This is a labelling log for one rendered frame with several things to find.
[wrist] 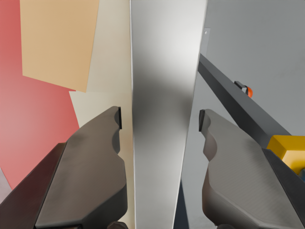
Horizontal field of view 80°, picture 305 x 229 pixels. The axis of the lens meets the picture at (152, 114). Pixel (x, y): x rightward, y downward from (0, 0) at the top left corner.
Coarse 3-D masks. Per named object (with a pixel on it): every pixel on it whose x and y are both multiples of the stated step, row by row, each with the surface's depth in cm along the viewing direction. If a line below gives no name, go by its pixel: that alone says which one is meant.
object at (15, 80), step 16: (0, 0) 12; (16, 0) 12; (0, 16) 12; (16, 16) 12; (0, 32) 13; (16, 32) 13; (0, 48) 13; (16, 48) 13; (0, 64) 14; (16, 64) 14; (0, 80) 14; (16, 80) 14; (32, 80) 14
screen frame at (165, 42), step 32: (160, 0) 9; (192, 0) 9; (160, 32) 9; (192, 32) 9; (160, 64) 10; (192, 64) 10; (160, 96) 11; (192, 96) 11; (160, 128) 12; (160, 160) 14; (160, 192) 15; (160, 224) 18
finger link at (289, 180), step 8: (264, 152) 8; (272, 152) 8; (272, 160) 8; (280, 160) 8; (272, 168) 7; (280, 168) 7; (288, 168) 7; (280, 176) 7; (288, 176) 7; (296, 176) 7; (288, 184) 7; (296, 184) 7; (304, 184) 7; (288, 192) 6; (296, 192) 6; (304, 192) 6; (296, 200) 6; (304, 200) 6; (296, 208) 6; (304, 208) 6; (304, 216) 6; (304, 224) 5
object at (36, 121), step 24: (0, 96) 15; (24, 96) 15; (48, 96) 15; (0, 120) 16; (24, 120) 16; (48, 120) 16; (72, 120) 16; (0, 144) 17; (24, 144) 17; (48, 144) 17; (0, 168) 19; (24, 168) 19; (0, 192) 21
